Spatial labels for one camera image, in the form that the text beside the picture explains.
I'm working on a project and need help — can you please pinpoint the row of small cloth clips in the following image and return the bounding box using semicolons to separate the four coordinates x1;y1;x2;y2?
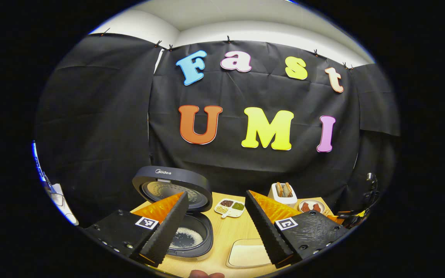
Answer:
101;28;354;70

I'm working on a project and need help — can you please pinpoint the clear tray of rice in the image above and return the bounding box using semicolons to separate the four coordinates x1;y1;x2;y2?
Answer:
226;238;273;269

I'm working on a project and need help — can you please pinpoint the black backdrop cloth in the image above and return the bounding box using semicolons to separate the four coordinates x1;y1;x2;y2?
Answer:
35;33;401;228

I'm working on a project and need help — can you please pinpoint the white toaster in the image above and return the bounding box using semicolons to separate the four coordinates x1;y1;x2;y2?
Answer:
268;182;298;207

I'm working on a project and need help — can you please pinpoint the white divided bean plate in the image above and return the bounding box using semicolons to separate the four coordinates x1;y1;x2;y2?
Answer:
214;198;245;219

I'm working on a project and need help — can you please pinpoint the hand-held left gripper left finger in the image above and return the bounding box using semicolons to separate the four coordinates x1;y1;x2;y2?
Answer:
83;190;189;268

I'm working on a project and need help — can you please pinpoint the round white meat plate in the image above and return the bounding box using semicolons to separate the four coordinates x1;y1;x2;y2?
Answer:
298;199;326;215

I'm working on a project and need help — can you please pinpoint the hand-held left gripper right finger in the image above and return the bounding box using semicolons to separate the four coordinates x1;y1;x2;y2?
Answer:
245;189;350;270

